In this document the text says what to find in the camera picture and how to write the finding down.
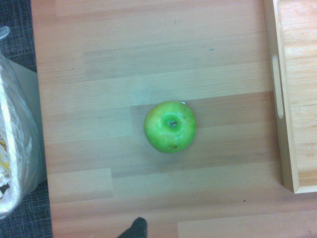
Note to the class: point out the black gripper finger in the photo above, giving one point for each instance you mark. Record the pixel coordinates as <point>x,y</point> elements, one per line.
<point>136,229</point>

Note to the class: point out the green apple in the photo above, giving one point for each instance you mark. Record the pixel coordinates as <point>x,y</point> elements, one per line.
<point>163,134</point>

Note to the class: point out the wooden serving tray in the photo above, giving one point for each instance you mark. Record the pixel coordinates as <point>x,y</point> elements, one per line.
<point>299,99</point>

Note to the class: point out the grey bin with plastic liner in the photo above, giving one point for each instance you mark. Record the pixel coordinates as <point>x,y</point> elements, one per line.
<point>17,138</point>

